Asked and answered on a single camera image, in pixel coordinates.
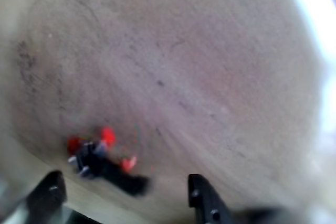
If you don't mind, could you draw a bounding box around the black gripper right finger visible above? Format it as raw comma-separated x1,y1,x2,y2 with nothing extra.
187,173,289,224

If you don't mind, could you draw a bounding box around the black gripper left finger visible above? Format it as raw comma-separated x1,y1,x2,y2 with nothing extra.
10,170,68,224

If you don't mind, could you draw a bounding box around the black red lego figure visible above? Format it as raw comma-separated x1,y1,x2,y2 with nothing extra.
67,125,152,197

